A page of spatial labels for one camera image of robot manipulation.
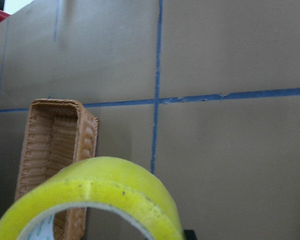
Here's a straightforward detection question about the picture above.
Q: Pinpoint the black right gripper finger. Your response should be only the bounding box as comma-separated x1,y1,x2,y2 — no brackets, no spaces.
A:
183,229,197,240

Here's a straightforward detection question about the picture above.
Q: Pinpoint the yellow tape roll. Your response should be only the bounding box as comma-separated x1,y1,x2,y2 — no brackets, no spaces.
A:
0,156,185,240

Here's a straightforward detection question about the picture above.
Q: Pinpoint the brown wicker basket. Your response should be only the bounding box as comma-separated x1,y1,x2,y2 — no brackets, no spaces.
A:
14,98,100,240

